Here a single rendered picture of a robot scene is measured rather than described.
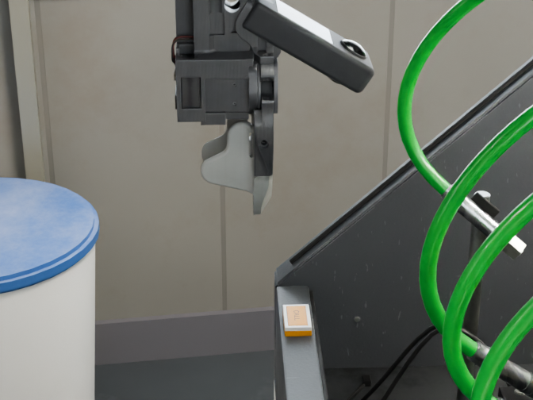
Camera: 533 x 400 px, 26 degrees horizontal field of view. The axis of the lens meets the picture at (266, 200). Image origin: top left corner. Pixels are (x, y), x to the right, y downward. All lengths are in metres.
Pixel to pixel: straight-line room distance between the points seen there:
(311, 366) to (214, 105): 0.41
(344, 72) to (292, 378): 0.41
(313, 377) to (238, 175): 0.33
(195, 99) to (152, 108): 1.76
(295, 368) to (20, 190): 1.38
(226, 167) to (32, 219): 1.46
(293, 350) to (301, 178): 1.56
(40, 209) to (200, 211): 0.51
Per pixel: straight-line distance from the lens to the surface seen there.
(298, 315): 1.31
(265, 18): 0.91
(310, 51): 0.92
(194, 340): 2.96
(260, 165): 0.94
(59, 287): 2.28
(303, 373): 1.23
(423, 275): 0.94
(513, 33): 2.81
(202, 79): 0.91
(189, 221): 2.81
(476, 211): 1.15
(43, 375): 2.36
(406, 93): 1.12
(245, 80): 0.92
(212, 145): 0.99
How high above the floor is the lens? 1.64
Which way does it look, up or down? 26 degrees down
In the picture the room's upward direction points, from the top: straight up
